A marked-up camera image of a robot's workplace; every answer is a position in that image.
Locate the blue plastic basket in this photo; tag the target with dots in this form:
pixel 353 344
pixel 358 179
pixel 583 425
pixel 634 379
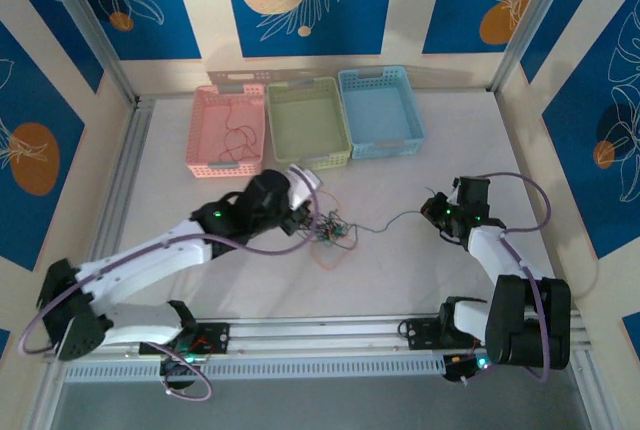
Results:
pixel 380 110

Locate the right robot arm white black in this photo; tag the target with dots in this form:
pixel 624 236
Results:
pixel 525 325

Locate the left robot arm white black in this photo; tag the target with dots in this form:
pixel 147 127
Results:
pixel 140 260

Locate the white table cloth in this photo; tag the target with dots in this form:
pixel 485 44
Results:
pixel 400 280

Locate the pink plastic basket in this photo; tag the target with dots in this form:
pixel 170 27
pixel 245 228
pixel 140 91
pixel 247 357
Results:
pixel 210 125

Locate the green plastic basket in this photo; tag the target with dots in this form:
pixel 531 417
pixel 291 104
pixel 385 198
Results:
pixel 307 122

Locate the black controller box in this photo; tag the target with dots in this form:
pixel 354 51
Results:
pixel 180 372
pixel 462 367

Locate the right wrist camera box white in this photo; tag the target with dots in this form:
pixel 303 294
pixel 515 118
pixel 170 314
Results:
pixel 456 187

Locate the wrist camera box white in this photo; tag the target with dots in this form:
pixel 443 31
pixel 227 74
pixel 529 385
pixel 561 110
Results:
pixel 305 185
pixel 456 187

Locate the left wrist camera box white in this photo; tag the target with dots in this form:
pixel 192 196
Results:
pixel 305 185

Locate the long aluminium base rail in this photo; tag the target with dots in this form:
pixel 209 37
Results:
pixel 325 335

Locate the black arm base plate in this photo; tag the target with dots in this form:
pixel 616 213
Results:
pixel 422 335
pixel 215 337

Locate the aluminium side rail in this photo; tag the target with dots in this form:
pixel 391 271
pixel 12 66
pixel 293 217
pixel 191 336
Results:
pixel 131 150

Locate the aluminium frame post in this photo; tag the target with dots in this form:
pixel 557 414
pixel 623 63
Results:
pixel 90 30
pixel 530 25

